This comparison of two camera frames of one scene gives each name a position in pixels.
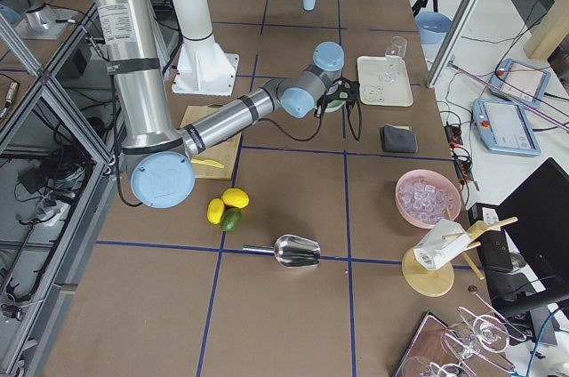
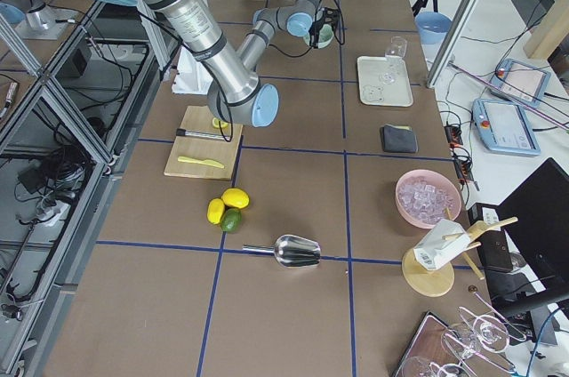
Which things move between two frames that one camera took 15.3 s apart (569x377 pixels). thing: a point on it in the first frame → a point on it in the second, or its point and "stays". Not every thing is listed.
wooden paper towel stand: x=431 y=283 stays
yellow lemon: x=236 y=197 stays
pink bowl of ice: x=422 y=195 stays
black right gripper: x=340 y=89 → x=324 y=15
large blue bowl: x=432 y=27 stays
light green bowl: x=334 y=105 → x=325 y=36
